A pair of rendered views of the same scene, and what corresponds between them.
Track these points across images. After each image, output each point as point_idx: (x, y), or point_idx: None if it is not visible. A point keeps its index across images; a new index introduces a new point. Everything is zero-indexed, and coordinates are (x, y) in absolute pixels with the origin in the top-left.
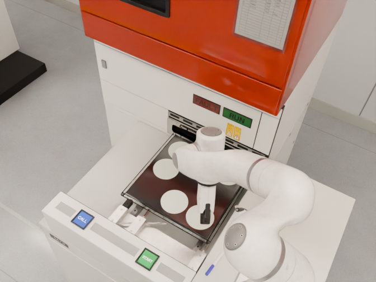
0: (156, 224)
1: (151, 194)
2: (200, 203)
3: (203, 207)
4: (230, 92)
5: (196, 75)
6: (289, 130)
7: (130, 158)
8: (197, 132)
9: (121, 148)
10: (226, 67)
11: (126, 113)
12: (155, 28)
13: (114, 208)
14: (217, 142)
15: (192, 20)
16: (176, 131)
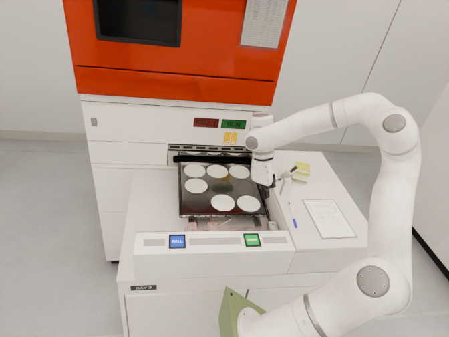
0: None
1: (202, 206)
2: (268, 176)
3: (271, 178)
4: (235, 99)
5: (204, 94)
6: None
7: (153, 196)
8: (253, 118)
9: (138, 192)
10: (231, 78)
11: (119, 166)
12: (164, 61)
13: None
14: (272, 119)
15: (202, 43)
16: (176, 161)
